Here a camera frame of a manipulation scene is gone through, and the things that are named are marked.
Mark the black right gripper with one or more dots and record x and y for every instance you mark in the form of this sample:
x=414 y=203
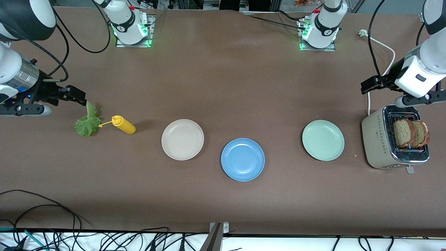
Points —
x=44 y=89

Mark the beige round plate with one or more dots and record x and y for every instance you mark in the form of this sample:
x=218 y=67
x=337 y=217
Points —
x=182 y=139

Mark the blue round plate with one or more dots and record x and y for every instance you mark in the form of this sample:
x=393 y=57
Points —
x=243 y=159

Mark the beige and chrome toaster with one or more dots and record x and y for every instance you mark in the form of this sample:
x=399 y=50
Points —
x=376 y=139

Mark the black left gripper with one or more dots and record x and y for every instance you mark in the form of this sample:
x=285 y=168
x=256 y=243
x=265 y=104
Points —
x=391 y=75

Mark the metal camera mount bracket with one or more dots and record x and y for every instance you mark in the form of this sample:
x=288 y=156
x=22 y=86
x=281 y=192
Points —
x=224 y=228

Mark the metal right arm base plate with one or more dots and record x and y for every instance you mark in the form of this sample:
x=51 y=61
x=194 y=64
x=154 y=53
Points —
x=152 y=31

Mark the brown table cover sheet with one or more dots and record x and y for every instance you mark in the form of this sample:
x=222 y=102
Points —
x=244 y=104

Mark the brown bread slice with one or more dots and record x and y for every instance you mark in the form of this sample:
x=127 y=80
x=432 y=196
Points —
x=403 y=133
x=422 y=134

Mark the orange packet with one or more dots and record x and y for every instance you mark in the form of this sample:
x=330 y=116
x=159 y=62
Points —
x=305 y=2

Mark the mint green round plate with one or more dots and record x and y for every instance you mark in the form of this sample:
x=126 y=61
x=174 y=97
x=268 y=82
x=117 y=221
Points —
x=323 y=140

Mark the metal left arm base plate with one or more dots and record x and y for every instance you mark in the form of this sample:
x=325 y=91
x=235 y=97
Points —
x=329 y=49

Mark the yellow mustard squeeze bottle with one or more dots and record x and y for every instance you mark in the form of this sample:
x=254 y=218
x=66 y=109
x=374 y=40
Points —
x=125 y=127

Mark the green lettuce leaf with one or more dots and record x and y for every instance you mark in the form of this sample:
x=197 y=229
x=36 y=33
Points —
x=87 y=125

